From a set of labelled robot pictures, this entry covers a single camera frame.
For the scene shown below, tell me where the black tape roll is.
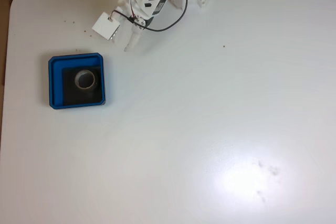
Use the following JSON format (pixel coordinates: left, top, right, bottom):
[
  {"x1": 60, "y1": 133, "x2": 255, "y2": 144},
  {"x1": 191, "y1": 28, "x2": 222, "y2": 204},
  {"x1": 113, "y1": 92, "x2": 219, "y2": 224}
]
[{"x1": 74, "y1": 69, "x2": 99, "y2": 92}]

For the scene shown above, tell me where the blue box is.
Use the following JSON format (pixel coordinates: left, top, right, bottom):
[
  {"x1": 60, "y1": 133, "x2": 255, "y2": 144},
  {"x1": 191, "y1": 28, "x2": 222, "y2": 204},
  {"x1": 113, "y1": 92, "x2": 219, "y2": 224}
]
[{"x1": 48, "y1": 52, "x2": 107, "y2": 110}]

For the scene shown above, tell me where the white camera box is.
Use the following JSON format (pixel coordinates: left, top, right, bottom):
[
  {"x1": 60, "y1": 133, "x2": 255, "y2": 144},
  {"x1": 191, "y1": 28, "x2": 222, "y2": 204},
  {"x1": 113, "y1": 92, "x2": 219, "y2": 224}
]
[{"x1": 91, "y1": 12, "x2": 121, "y2": 41}]

